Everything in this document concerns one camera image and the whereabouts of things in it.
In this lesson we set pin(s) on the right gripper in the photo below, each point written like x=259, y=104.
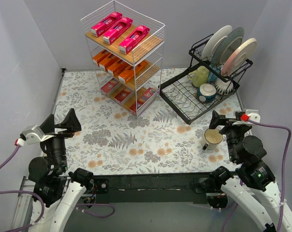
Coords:
x=227, y=123

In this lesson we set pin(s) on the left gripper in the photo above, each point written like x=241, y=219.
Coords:
x=58, y=133

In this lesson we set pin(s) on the red 3D toothpaste box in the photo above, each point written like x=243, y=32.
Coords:
x=110, y=87
x=148, y=93

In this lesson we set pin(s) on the orange toothpaste box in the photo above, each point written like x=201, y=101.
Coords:
x=100, y=56
x=117, y=67
x=108, y=61
x=129, y=72

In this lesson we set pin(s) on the pink toothpaste box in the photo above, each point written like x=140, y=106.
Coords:
x=133, y=39
x=102, y=26
x=117, y=30

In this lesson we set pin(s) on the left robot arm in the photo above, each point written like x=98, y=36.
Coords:
x=52, y=205

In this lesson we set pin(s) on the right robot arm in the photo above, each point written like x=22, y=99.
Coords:
x=247, y=154

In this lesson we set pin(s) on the cream mug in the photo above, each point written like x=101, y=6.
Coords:
x=211, y=139

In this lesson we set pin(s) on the white ribbed bowl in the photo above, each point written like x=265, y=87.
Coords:
x=223, y=88

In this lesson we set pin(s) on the teal spotted bowl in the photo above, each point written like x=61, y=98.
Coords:
x=206, y=93

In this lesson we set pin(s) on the light blue cup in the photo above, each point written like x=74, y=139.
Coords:
x=212, y=76

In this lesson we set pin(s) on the black dish rack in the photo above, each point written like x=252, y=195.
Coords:
x=180, y=94

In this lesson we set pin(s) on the yellow-green mug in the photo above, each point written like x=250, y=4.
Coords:
x=199, y=76

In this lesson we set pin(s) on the floral table mat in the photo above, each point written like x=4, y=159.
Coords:
x=113, y=141

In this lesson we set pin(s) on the pink and cream plate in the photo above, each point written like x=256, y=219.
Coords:
x=238, y=57

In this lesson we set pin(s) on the white plate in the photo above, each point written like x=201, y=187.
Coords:
x=214, y=42

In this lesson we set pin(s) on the grey speckled plate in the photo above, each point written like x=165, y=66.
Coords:
x=227, y=47

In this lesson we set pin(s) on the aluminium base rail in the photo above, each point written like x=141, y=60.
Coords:
x=268, y=209

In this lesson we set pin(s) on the white wire wooden shelf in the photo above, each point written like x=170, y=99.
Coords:
x=149, y=49

